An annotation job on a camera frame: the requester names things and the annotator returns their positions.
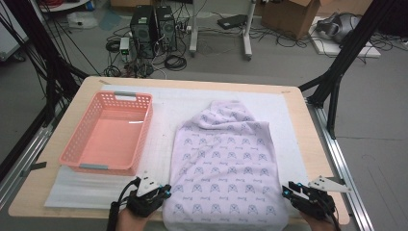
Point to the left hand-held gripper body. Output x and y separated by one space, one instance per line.
144 203

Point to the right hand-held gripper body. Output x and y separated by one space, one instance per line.
316 205

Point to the lavender printed towel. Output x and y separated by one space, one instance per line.
224 160

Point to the pink plastic basket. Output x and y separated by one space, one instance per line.
112 141

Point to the person's left hand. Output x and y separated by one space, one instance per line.
134 223

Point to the person's right hand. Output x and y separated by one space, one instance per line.
322 226

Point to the white grid mat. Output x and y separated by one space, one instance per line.
179 106

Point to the white foam board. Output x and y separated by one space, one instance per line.
333 49

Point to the small white box green light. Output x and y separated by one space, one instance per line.
124 45

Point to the large black computer tower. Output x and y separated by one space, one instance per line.
142 32

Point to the white stand leg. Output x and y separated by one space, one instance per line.
247 35
193 32

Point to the slim black computer tower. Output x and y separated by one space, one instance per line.
166 29

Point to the silver grey device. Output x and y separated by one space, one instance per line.
340 27

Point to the open cardboard box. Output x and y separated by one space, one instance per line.
288 17

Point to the flat black device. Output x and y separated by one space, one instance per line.
232 21

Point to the clear plastic bag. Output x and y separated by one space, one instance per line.
81 20

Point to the round white table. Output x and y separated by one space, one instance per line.
64 5

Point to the white cabinet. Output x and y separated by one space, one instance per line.
9 41

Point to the grey metal bracket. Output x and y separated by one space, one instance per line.
37 166
340 180

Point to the aluminium rail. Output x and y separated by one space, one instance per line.
29 150
336 154

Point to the black metal frame strut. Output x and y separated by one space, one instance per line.
38 41
349 48

